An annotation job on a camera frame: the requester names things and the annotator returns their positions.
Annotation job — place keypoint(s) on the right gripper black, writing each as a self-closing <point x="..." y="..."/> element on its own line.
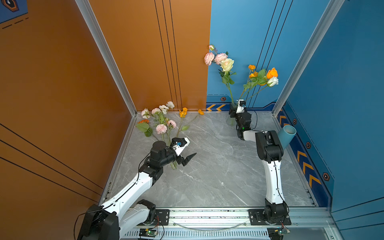
<point x="232" y="112"/>

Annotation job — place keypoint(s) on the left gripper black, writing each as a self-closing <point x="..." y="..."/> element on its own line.
<point x="180" y="160"/>

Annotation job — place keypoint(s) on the clear ribbed glass vase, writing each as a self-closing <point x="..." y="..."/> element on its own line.
<point x="231" y="121"/>

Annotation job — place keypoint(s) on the pink carnation flower stem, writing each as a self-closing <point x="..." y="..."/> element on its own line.
<point x="165" y="128"/>

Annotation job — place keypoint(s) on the cream rose stem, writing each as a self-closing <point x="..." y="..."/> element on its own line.
<point x="226" y="75"/>

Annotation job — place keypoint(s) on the large orange rose stem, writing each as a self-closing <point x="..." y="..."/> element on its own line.
<point x="269" y="74"/>

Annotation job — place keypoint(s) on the small orange flower sprig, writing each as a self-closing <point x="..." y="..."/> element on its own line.
<point x="251" y="76"/>

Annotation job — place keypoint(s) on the white rose stem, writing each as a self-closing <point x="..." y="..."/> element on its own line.
<point x="263" y="82"/>

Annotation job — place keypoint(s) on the pink rose branch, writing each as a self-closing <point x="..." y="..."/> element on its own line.
<point x="214" y="57"/>

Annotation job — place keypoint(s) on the teal cylinder vase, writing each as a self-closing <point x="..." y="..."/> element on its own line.
<point x="286" y="134"/>

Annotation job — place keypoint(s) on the orange poppy stem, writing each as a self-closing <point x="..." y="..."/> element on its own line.
<point x="182" y="126"/>

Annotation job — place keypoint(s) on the pale pink flower spray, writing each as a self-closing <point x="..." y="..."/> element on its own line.
<point x="162" y="109"/>

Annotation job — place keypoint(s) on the orange sunflower stem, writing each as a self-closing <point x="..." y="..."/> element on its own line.
<point x="144" y="127"/>

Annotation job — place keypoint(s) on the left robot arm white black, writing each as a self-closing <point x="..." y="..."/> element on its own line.
<point x="115" y="217"/>

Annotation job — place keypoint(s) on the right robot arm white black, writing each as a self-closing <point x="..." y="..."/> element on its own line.
<point x="270" y="151"/>

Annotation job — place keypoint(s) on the left circuit board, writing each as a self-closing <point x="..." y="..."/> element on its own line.
<point x="147" y="234"/>

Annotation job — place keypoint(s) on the circuit board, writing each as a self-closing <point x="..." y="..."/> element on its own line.
<point x="278" y="233"/>
<point x="147" y="234"/>

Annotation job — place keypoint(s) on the right circuit board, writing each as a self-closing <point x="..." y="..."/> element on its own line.
<point x="278" y="233"/>

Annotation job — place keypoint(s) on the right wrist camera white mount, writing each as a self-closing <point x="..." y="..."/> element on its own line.
<point x="241" y="107"/>

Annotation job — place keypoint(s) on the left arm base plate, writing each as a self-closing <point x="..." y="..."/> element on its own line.
<point x="162" y="217"/>

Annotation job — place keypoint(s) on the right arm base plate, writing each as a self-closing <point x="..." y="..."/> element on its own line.
<point x="261" y="217"/>

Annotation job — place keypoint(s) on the aluminium front rail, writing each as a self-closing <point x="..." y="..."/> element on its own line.
<point x="231" y="217"/>

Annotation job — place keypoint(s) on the right aluminium corner post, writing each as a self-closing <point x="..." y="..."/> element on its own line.
<point x="317" y="36"/>

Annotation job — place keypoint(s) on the aluminium corner post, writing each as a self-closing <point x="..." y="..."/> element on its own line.
<point x="317" y="36"/>
<point x="101" y="42"/>

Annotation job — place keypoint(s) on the left aluminium corner post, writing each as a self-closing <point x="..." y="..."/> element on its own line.
<point x="101" y="42"/>

